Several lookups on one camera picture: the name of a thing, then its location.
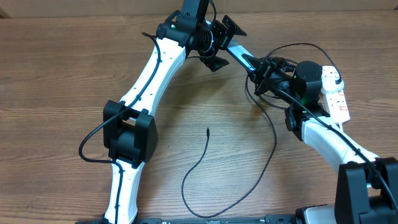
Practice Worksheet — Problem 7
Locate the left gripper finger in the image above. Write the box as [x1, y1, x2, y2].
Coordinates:
[221, 15, 247, 39]
[200, 56, 229, 72]

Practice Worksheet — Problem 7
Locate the Samsung Galaxy smartphone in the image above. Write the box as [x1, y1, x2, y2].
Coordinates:
[226, 39, 255, 72]

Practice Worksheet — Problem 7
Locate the black USB charging cable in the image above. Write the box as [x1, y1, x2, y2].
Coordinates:
[181, 43, 343, 219]

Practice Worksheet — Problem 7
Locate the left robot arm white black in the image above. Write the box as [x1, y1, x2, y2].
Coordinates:
[102, 1, 246, 223]

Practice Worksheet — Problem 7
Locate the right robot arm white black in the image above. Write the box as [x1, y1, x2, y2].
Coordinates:
[242, 54, 397, 223]

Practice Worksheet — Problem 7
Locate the white charger plug adapter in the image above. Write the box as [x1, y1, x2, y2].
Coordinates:
[321, 77, 345, 94]

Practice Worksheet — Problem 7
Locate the white power strip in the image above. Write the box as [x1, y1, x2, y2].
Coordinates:
[321, 66, 350, 124]

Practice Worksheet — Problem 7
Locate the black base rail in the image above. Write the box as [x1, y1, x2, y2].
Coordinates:
[75, 213, 299, 224]

